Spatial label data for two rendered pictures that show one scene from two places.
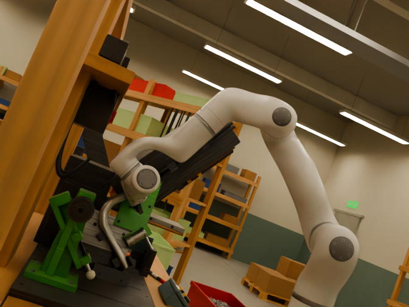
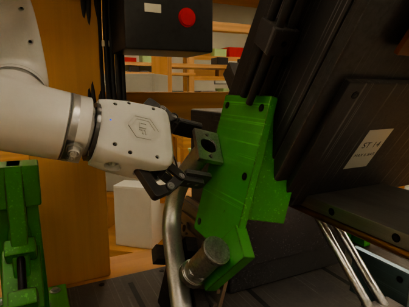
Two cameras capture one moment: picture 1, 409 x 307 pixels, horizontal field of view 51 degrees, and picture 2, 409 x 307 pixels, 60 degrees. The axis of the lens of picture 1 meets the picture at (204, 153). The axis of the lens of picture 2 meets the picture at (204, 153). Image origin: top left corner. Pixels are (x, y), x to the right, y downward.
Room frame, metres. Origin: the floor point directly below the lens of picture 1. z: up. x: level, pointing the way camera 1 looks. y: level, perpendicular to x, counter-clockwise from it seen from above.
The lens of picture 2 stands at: (1.44, -0.30, 1.28)
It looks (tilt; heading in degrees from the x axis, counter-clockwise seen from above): 10 degrees down; 78
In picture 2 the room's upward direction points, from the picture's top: straight up
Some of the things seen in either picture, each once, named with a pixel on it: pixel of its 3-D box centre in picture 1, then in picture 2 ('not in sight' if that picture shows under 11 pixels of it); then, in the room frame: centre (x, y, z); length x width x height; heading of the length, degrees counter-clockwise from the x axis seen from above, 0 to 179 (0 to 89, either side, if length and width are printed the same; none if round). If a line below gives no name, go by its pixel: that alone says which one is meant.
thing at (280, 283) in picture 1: (284, 280); not in sight; (7.84, -2.22, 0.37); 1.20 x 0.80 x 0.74; 110
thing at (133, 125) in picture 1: (125, 170); not in sight; (5.12, 0.80, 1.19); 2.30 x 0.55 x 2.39; 53
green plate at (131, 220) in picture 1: (137, 201); (250, 168); (1.61, 0.16, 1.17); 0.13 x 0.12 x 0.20; 13
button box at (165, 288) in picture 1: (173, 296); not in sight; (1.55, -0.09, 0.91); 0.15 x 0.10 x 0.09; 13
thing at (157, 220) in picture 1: (137, 212); (347, 198); (1.77, 0.16, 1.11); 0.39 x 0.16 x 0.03; 103
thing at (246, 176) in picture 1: (186, 193); not in sight; (10.46, 0.04, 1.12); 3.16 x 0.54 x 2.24; 102
